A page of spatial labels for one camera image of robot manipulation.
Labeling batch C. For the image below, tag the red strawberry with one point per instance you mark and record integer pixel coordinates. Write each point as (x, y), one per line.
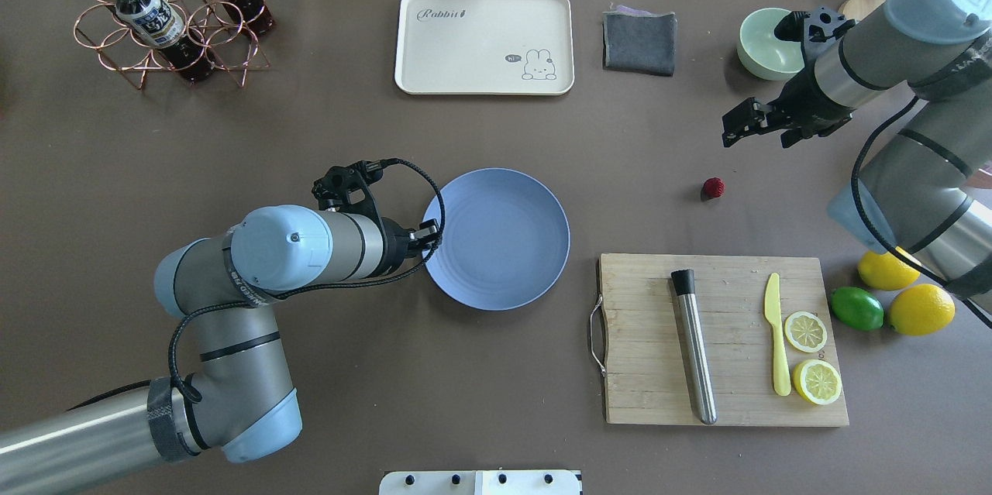
(713, 188)

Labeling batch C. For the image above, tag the green bowl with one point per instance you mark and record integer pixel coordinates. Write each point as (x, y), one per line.
(761, 52)

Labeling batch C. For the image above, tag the yellow plastic knife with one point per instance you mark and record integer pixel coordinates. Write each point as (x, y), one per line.
(773, 315)

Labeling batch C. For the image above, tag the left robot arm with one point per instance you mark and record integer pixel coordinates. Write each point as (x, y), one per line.
(228, 386)

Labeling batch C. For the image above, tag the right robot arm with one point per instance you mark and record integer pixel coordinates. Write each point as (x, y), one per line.
(910, 194)

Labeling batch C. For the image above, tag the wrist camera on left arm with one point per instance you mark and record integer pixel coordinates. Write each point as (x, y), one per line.
(347, 189)

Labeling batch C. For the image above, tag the whole yellow lemon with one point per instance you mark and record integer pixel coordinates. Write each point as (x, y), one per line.
(922, 310)
(886, 272)

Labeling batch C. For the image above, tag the blue plate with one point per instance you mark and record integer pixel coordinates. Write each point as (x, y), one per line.
(506, 239)

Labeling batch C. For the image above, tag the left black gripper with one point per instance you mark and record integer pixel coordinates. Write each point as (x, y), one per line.
(396, 242)

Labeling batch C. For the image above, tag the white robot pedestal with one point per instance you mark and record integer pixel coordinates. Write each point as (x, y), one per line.
(493, 481)

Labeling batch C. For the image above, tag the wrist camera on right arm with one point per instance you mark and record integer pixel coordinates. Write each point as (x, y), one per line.
(815, 31)

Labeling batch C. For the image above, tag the grey folded cloth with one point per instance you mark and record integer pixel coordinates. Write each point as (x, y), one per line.
(640, 41)

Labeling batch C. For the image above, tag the wooden cutting board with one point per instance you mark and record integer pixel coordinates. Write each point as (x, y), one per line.
(646, 381)

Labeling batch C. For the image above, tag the cream rabbit tray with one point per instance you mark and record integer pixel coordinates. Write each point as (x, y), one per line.
(484, 47)

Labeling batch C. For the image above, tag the copper wire bottle rack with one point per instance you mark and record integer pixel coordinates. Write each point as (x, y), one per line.
(235, 50)

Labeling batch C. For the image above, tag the lemon half slice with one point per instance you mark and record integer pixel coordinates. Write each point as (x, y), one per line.
(805, 331)
(817, 381)

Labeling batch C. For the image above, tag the steel muddler black tip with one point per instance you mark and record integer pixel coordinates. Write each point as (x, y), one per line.
(698, 373)

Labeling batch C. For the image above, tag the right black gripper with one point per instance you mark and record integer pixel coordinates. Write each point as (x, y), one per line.
(798, 104)

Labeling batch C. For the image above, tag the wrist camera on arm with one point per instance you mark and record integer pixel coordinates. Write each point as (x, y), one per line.
(347, 189)
(815, 31)

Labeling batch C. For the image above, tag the green lime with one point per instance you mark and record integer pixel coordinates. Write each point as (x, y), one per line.
(857, 308)

